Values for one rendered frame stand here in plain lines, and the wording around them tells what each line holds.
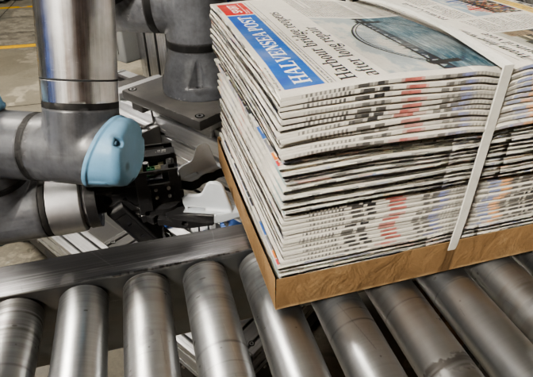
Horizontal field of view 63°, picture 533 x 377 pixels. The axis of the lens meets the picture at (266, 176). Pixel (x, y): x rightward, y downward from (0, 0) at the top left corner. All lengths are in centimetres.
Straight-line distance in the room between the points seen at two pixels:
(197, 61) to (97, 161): 40
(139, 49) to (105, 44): 79
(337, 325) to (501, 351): 15
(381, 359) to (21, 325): 34
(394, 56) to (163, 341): 32
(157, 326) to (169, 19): 54
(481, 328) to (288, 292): 19
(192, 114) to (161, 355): 46
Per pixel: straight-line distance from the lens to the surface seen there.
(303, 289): 43
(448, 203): 45
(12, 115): 53
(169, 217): 57
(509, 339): 48
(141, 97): 87
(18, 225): 59
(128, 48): 124
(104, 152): 46
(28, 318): 51
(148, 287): 48
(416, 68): 36
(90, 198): 57
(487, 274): 56
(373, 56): 38
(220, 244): 52
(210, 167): 65
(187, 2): 79
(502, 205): 50
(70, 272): 53
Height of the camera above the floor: 114
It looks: 33 degrees down
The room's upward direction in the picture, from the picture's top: straight up
